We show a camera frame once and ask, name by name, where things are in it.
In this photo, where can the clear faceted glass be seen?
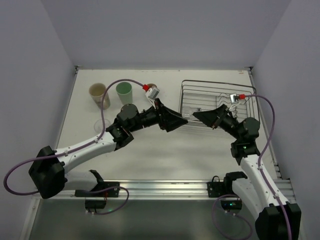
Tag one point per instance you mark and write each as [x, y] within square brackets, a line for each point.
[99, 127]
[187, 112]

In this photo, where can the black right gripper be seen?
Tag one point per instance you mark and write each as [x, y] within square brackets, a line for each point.
[220, 117]

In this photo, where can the right black controller box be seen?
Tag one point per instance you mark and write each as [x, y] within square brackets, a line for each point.
[231, 205]

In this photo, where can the small dark brown cup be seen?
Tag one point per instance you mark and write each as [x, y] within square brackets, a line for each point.
[152, 85]

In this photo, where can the left black controller box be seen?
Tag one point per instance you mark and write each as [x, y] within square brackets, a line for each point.
[94, 205]

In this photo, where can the black controller box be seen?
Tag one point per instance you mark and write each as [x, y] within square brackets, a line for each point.
[94, 205]
[231, 205]

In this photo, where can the beige ceramic mug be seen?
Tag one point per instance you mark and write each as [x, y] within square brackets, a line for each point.
[97, 93]

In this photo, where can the black wire dish rack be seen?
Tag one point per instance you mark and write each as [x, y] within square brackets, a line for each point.
[209, 95]

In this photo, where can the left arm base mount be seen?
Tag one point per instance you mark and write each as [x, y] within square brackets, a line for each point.
[100, 187]

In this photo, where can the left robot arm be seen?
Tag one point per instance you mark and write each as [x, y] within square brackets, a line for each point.
[52, 171]

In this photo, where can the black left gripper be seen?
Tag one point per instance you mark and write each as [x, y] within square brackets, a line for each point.
[160, 115]

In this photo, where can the light green tall cup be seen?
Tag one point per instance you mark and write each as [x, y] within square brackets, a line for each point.
[124, 91]

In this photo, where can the aluminium mounting rail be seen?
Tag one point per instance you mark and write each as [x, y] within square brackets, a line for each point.
[164, 189]

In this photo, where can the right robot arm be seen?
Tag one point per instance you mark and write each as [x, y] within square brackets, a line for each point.
[275, 217]

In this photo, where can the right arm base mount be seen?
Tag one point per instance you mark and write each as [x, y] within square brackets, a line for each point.
[217, 188]

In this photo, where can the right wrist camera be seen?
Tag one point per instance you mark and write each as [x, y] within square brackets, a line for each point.
[234, 98]

